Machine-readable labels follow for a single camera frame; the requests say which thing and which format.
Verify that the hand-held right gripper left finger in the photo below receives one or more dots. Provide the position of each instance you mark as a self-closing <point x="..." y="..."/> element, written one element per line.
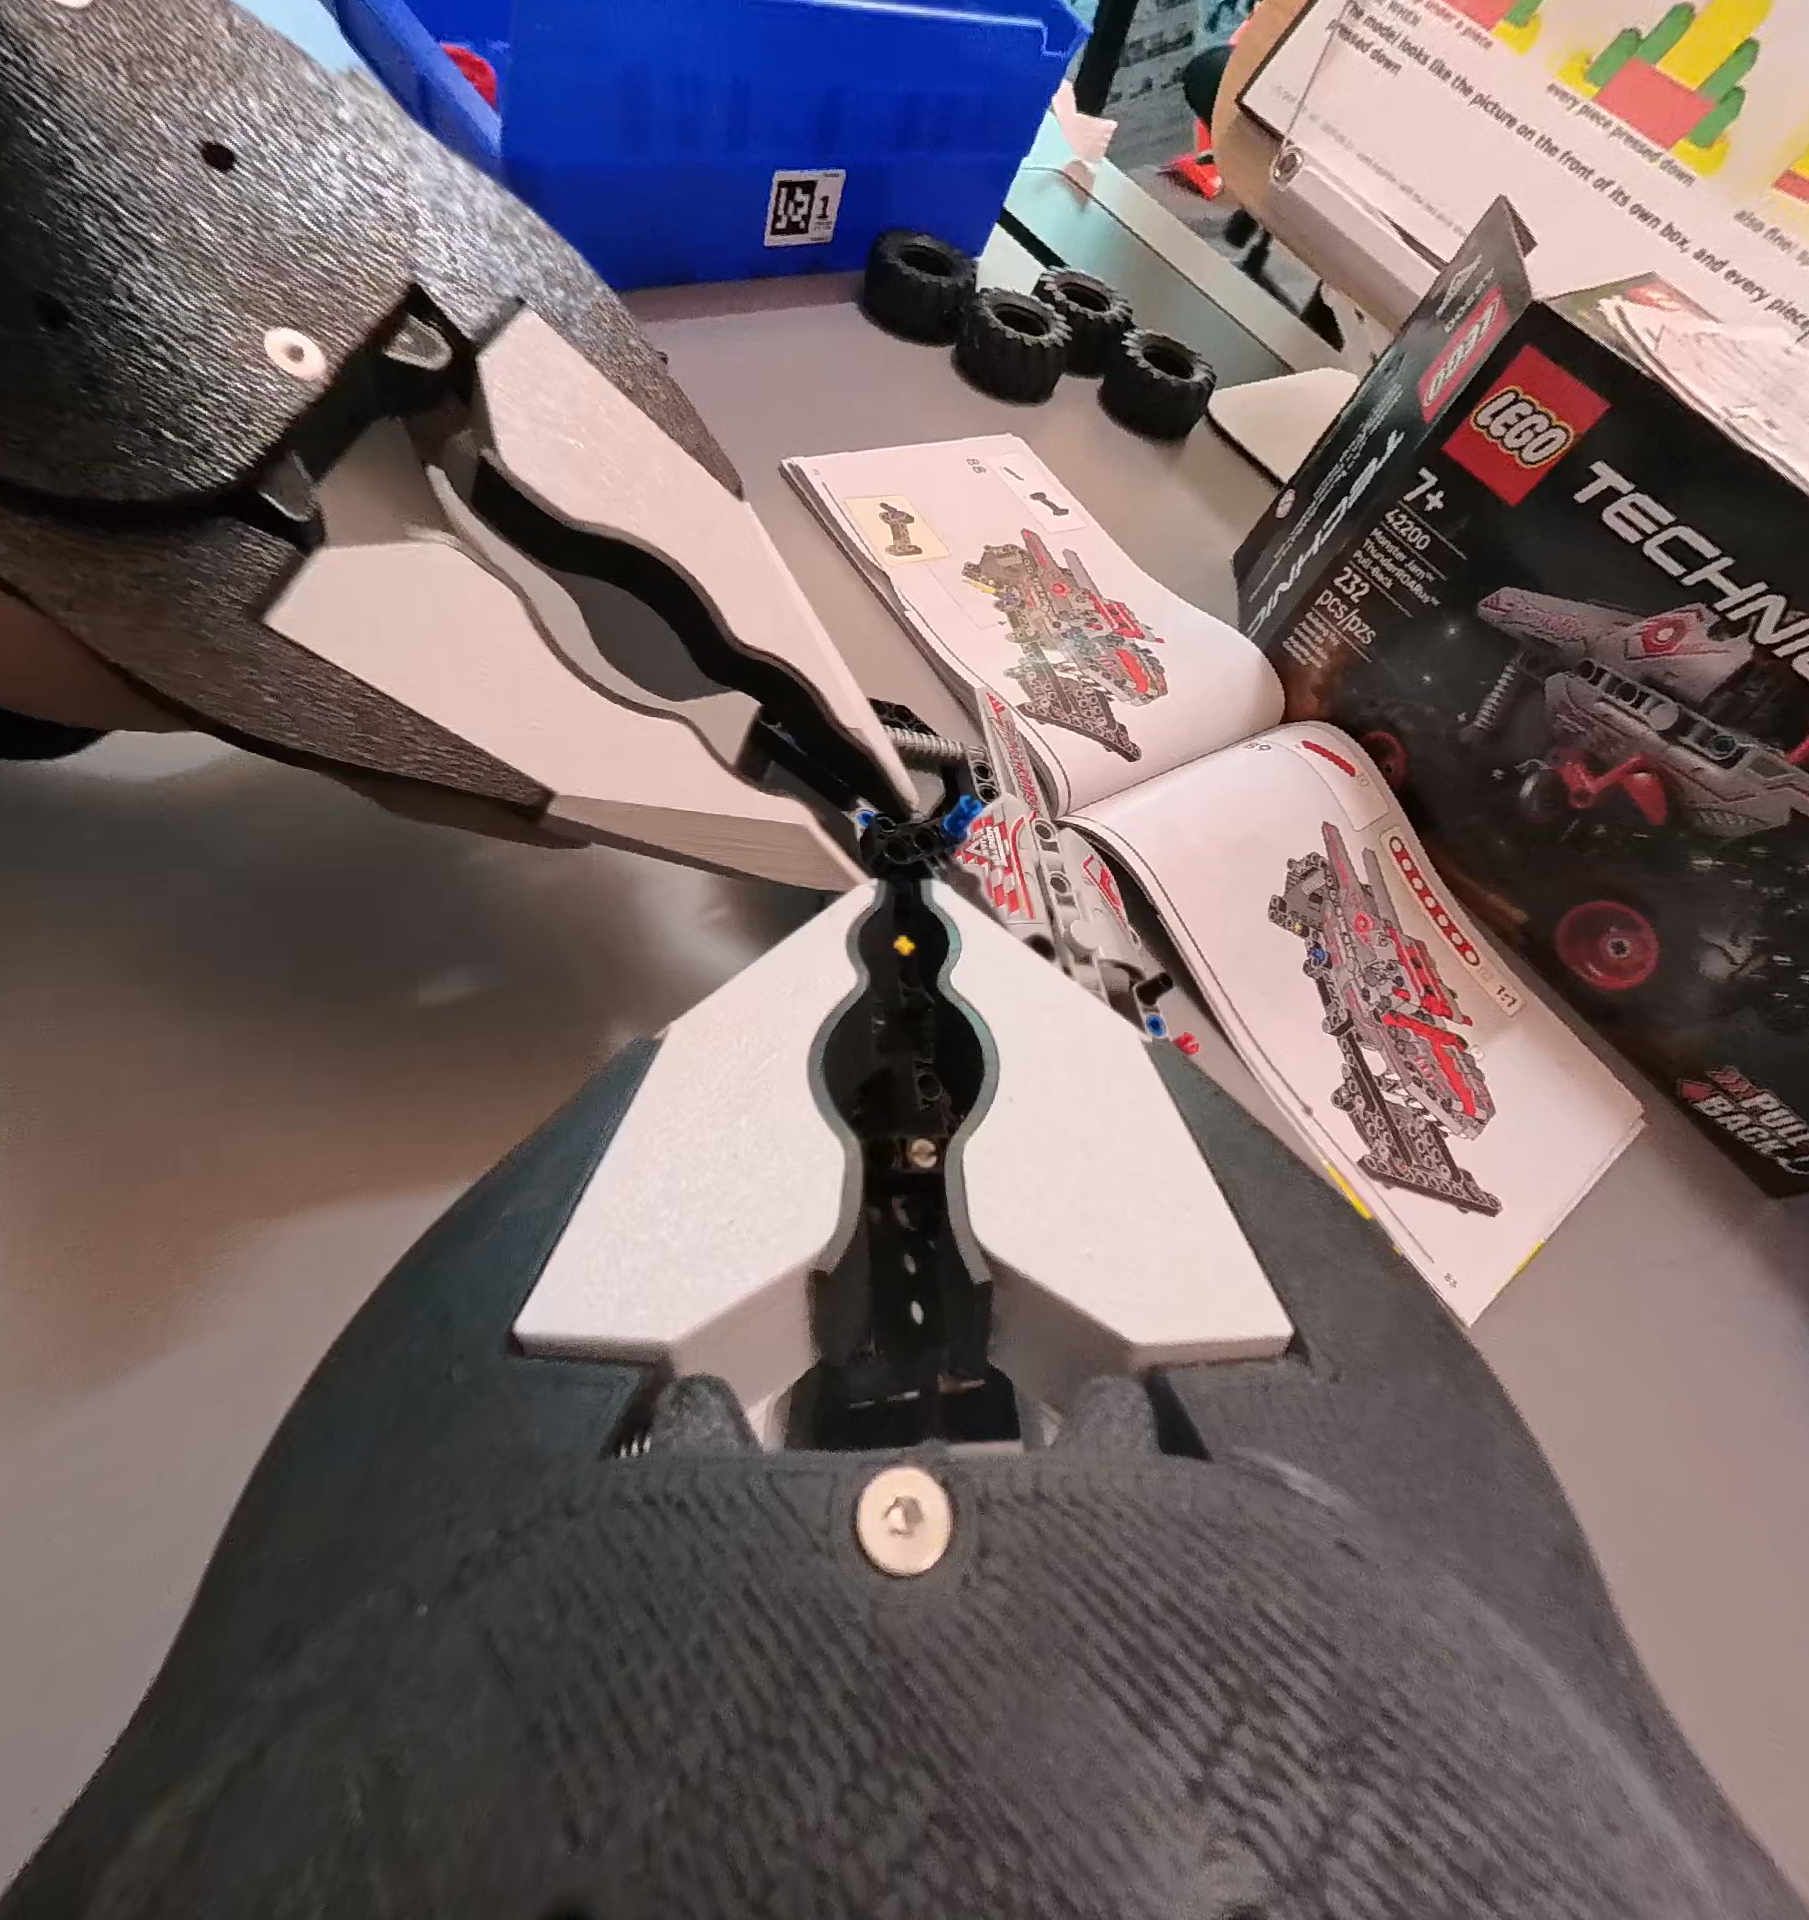
<point x="695" y="1185"/>

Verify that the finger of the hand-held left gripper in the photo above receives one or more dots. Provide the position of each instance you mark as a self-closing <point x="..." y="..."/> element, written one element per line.
<point x="649" y="450"/>
<point x="469" y="676"/>

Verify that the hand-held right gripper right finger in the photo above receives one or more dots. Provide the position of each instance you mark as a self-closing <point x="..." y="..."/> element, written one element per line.
<point x="1131" y="1200"/>

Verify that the grey red brick truck model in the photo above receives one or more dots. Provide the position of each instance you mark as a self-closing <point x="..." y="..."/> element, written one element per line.
<point x="1061" y="900"/>

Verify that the small black brick connector piece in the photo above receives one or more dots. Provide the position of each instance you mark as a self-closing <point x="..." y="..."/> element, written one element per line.
<point x="905" y="832"/>

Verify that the black rubber toy tyre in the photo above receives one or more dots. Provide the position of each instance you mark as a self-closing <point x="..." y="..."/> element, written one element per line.
<point x="1012" y="348"/>
<point x="921" y="287"/>
<point x="1087" y="310"/>
<point x="1159" y="386"/>

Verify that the blue plastic bin square tag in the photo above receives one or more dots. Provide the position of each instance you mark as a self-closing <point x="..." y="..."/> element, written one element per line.
<point x="664" y="120"/>

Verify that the open instruction booklet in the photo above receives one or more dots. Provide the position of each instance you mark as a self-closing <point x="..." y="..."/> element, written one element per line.
<point x="1235" y="660"/>

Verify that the black toy set box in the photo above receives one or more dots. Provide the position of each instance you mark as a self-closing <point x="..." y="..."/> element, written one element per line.
<point x="1671" y="630"/>

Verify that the printed instruction sign board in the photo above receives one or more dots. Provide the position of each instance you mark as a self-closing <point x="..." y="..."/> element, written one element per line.
<point x="1521" y="135"/>

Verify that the white sticker sheet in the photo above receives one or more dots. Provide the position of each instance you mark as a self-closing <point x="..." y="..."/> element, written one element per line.
<point x="1745" y="361"/>

